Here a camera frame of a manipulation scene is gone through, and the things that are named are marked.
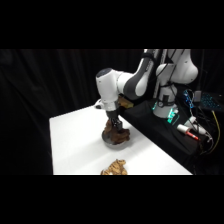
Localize grey metal bowl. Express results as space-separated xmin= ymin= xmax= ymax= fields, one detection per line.
xmin=101 ymin=130 xmax=131 ymax=148

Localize white cable plug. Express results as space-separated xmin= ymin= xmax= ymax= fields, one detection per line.
xmin=187 ymin=115 xmax=208 ymax=136

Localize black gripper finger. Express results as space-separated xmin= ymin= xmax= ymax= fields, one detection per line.
xmin=113 ymin=120 xmax=123 ymax=132

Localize black curtain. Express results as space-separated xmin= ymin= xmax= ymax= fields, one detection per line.
xmin=0 ymin=49 xmax=224 ymax=176

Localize laptop with blue lit keyboard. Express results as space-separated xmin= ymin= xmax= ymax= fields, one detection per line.
xmin=199 ymin=92 xmax=224 ymax=113

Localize yellow cable connector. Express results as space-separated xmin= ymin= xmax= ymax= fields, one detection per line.
xmin=117 ymin=95 xmax=135 ymax=109

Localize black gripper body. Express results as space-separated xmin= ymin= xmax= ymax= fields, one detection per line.
xmin=105 ymin=109 xmax=122 ymax=126

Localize green light control box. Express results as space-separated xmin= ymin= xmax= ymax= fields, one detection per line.
xmin=166 ymin=108 xmax=181 ymax=126

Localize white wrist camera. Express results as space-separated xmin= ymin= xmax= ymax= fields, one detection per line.
xmin=93 ymin=99 xmax=104 ymax=111

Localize yellow cable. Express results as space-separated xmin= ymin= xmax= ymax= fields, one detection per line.
xmin=199 ymin=109 xmax=222 ymax=156

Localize blue cable bundle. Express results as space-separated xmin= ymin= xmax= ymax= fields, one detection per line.
xmin=182 ymin=88 xmax=195 ymax=110

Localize black robot stand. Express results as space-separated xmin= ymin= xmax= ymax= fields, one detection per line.
xmin=120 ymin=99 xmax=208 ymax=165

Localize white cylinder with red tip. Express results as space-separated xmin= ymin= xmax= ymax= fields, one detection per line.
xmin=176 ymin=123 xmax=200 ymax=141

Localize striped plush tiger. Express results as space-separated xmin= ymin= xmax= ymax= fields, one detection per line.
xmin=100 ymin=158 xmax=129 ymax=176

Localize brown plush deer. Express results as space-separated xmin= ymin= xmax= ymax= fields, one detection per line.
xmin=102 ymin=118 xmax=132 ymax=145

